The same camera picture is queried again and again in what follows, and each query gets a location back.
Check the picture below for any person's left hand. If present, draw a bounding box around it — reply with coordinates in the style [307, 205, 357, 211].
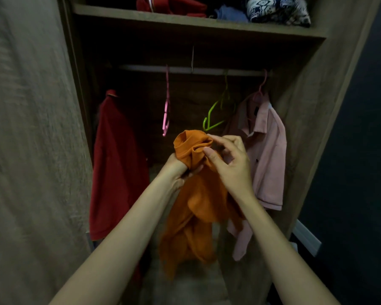
[160, 153, 204, 191]

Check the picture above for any person's right hand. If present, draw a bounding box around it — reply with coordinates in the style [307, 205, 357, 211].
[203, 134, 254, 198]

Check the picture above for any orange shirt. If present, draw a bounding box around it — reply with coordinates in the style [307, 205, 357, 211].
[159, 130, 244, 278]

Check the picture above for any person's left forearm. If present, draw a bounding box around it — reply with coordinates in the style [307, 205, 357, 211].
[49, 173, 182, 305]

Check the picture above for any person's right forearm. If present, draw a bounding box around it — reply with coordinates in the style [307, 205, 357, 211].
[233, 189, 340, 305]

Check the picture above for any green plastic hanger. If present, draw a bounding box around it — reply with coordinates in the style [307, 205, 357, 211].
[203, 73, 236, 132]

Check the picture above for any pink hanging shirt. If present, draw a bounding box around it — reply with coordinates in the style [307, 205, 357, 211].
[224, 92, 287, 261]

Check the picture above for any pink plastic hanger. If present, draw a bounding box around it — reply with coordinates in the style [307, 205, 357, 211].
[162, 65, 171, 137]

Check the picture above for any red hanging shirt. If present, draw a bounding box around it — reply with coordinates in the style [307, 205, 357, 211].
[89, 89, 150, 241]

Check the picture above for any pink hanger holding shirt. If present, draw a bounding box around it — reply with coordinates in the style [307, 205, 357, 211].
[252, 69, 268, 102]

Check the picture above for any metal closet rod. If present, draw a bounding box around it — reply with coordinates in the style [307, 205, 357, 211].
[119, 64, 269, 77]

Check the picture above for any wooden wardrobe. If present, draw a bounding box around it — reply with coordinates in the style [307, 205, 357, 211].
[58, 0, 381, 305]

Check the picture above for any white baseboard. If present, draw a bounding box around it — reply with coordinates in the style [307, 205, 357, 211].
[292, 219, 322, 257]

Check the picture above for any folded blue garment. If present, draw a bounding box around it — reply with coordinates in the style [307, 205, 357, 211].
[214, 5, 249, 23]

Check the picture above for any folded red garment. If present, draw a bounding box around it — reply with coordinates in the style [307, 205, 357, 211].
[136, 0, 208, 18]

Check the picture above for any wooden wardrobe door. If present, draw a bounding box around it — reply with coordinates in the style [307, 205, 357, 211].
[0, 0, 93, 305]

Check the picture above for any black and white patterned cloth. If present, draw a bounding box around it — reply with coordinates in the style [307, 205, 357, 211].
[246, 0, 312, 28]

